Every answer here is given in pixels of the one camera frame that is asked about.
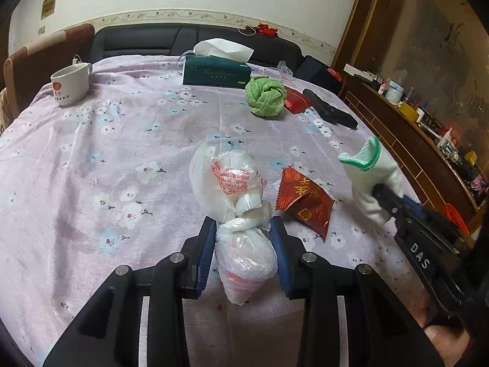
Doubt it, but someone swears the white cup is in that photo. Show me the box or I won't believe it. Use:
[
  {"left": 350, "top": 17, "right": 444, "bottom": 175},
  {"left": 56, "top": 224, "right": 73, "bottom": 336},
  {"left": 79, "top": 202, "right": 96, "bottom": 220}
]
[{"left": 51, "top": 63, "right": 93, "bottom": 106}]

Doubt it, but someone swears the row of assorted toiletries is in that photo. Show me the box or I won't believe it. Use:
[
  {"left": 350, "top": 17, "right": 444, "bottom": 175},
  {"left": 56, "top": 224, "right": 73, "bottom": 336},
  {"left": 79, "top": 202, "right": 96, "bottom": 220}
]
[{"left": 344, "top": 63, "right": 489, "bottom": 199}]

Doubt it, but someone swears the red plastic basket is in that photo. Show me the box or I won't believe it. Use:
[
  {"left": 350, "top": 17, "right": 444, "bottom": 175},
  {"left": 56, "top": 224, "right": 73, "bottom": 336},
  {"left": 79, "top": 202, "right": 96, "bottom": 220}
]
[{"left": 443, "top": 203, "right": 470, "bottom": 235}]

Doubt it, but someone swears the floral pink tablecloth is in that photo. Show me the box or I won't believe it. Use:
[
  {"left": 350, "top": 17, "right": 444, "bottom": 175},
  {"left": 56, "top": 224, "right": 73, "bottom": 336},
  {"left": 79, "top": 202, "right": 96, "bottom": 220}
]
[{"left": 0, "top": 54, "right": 432, "bottom": 367}]

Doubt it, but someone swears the brown upholstered chair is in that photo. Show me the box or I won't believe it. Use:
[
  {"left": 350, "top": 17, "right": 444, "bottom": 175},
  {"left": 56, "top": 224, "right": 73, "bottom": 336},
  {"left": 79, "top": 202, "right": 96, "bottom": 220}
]
[{"left": 0, "top": 24, "right": 95, "bottom": 131}]

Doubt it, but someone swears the white knit glove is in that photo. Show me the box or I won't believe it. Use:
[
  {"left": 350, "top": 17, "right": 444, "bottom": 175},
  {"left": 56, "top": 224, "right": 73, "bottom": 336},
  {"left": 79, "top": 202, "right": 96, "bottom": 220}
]
[{"left": 337, "top": 136, "right": 407, "bottom": 224}]

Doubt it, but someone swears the red foil bag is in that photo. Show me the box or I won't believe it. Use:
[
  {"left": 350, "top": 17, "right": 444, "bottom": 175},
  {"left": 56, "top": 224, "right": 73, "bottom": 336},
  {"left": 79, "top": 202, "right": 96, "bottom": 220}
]
[{"left": 275, "top": 167, "right": 335, "bottom": 242}]

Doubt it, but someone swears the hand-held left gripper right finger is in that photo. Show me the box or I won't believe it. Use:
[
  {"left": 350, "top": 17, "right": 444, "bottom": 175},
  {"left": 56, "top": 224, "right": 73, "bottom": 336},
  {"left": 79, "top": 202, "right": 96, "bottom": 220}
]
[{"left": 269, "top": 216, "right": 444, "bottom": 367}]

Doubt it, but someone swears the white plastic bag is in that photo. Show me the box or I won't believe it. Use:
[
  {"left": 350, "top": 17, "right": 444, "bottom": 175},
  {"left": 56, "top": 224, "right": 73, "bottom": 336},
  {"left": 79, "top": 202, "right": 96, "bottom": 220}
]
[{"left": 189, "top": 141, "right": 278, "bottom": 306}]

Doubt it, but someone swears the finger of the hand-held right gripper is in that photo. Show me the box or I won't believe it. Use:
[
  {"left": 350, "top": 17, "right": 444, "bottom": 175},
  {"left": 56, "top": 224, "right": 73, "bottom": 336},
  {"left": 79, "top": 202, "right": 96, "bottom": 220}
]
[
  {"left": 42, "top": 216, "right": 218, "bottom": 367},
  {"left": 401, "top": 194, "right": 436, "bottom": 222},
  {"left": 372, "top": 183, "right": 418, "bottom": 235}
]

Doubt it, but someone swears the green towel ball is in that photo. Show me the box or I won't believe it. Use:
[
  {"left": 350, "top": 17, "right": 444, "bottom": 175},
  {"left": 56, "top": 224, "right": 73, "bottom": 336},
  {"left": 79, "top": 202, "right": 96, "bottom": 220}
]
[{"left": 244, "top": 76, "right": 286, "bottom": 117}]

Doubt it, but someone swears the flat red packet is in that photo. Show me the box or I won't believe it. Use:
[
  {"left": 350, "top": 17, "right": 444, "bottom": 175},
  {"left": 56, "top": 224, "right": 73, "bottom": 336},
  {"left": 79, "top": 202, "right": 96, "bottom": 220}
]
[{"left": 285, "top": 86, "right": 314, "bottom": 114}]

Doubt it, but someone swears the person's right hand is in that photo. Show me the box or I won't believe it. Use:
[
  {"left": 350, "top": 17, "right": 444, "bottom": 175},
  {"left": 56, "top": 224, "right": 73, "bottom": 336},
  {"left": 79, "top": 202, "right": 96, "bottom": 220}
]
[{"left": 414, "top": 288, "right": 472, "bottom": 356}]

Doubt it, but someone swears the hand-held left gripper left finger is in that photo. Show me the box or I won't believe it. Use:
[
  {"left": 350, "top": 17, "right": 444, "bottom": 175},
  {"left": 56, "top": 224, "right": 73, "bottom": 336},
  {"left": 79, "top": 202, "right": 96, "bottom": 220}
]
[{"left": 42, "top": 216, "right": 218, "bottom": 367}]

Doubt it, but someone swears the black leather sofa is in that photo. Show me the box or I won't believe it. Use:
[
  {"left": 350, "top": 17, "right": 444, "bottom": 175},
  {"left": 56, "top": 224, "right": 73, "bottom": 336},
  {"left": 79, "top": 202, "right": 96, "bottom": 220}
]
[{"left": 90, "top": 24, "right": 306, "bottom": 77}]

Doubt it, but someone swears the black toy gun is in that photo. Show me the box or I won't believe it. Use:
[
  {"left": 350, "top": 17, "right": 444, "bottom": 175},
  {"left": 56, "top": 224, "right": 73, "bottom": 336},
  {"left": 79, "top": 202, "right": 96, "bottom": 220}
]
[{"left": 303, "top": 89, "right": 359, "bottom": 130}]

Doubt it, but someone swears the wooden framed glass screen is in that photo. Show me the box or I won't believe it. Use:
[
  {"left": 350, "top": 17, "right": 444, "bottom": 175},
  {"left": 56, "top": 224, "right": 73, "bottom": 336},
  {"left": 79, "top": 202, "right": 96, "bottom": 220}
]
[{"left": 330, "top": 0, "right": 489, "bottom": 150}]

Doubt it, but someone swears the green tissue box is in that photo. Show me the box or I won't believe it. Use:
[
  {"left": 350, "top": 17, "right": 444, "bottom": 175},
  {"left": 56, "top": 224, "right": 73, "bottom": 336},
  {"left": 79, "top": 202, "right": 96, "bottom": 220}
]
[{"left": 182, "top": 38, "right": 255, "bottom": 87}]

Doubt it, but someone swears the wooden brick-pattern counter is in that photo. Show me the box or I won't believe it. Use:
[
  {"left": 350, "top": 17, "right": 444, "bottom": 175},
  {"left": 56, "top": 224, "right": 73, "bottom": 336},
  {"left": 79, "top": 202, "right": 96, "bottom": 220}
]
[{"left": 340, "top": 72, "right": 489, "bottom": 234}]

